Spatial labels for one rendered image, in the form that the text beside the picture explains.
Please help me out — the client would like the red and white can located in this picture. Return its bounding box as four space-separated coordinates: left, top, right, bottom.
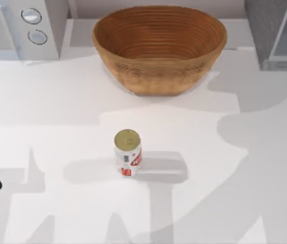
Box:
113 129 144 177

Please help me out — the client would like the brown woven basket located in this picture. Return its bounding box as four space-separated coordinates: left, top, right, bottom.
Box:
91 5 228 97

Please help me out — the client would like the round microwave knob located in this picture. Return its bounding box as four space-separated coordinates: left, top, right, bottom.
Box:
20 8 43 25
27 28 49 45

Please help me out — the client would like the pale microwave oven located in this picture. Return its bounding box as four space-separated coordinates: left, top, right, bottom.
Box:
0 0 70 61

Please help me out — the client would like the grey cabinet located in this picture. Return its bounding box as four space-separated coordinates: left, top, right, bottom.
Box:
244 0 287 71

